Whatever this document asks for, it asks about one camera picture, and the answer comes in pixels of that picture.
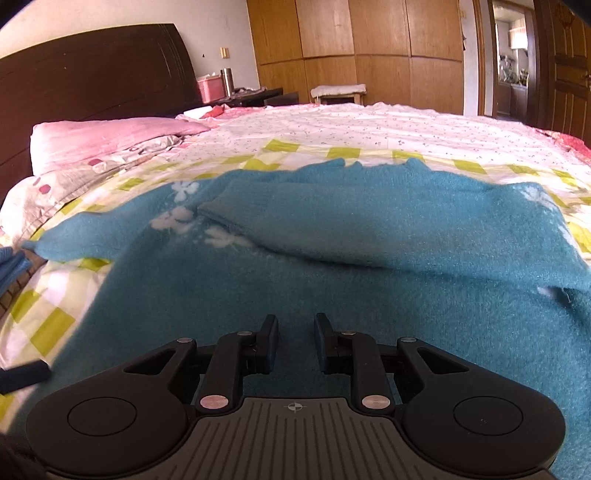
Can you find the dark wooden headboard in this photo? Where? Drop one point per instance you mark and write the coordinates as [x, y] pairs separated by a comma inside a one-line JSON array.
[[92, 78]]

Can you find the wooden wardrobe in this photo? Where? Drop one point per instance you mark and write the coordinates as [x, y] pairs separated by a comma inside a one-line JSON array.
[[369, 46]]

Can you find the dark nightstand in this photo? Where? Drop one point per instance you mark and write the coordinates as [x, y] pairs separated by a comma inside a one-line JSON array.
[[277, 98]]

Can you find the white pink-dotted pillow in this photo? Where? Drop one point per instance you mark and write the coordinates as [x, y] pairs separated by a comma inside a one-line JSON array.
[[60, 184]]

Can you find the red cloth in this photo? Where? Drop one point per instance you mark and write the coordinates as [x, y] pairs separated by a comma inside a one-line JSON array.
[[215, 112]]

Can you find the wooden door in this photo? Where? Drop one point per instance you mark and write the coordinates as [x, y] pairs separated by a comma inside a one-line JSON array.
[[565, 69]]

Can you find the checked floral bed sheet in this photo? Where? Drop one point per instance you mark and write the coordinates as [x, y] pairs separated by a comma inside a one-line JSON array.
[[323, 129]]

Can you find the blue cloth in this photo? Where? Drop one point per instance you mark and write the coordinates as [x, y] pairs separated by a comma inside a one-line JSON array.
[[11, 270]]

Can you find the pink storage box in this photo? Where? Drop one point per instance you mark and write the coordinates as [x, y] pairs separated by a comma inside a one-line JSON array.
[[210, 88]]

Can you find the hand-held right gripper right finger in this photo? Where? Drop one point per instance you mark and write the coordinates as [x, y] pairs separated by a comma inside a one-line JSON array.
[[321, 344]]

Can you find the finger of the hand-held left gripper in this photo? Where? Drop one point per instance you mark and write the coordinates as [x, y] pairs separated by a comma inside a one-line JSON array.
[[23, 376]]

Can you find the teal flower-print sweater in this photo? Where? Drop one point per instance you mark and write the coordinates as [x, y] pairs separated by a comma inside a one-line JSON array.
[[323, 240]]

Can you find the wooden stool with cushion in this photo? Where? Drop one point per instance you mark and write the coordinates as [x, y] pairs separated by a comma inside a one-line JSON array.
[[337, 89]]

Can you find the steel thermos bottle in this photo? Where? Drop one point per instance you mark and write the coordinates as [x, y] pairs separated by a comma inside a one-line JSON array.
[[226, 81]]

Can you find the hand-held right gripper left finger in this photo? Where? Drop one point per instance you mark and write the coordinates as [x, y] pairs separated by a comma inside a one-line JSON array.
[[271, 344]]

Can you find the pink floral quilt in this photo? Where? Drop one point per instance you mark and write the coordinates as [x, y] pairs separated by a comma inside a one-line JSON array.
[[572, 141]]

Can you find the pink pillow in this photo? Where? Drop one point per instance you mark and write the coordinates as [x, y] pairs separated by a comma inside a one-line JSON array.
[[92, 138]]

